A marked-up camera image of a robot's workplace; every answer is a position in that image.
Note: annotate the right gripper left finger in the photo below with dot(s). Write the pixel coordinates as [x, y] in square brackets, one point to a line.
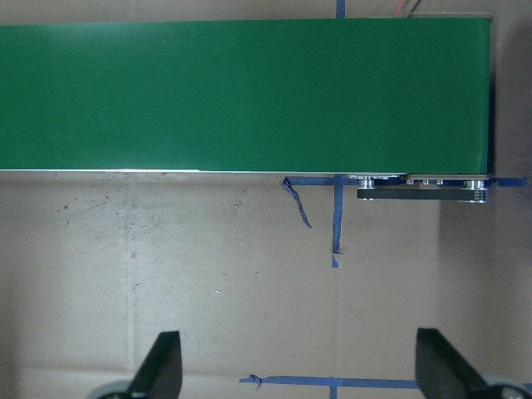
[161, 373]

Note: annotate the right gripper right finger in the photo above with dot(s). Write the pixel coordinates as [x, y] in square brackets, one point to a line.
[441, 371]

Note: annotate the green conveyor belt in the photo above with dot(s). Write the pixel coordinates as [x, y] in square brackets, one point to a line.
[400, 103]

